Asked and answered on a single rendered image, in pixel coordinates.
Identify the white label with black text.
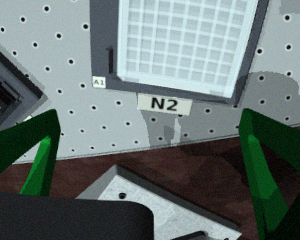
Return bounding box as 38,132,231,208
137,93,192,115

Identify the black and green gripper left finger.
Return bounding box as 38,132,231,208
0,109,61,197

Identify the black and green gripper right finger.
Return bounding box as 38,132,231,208
238,108,300,240

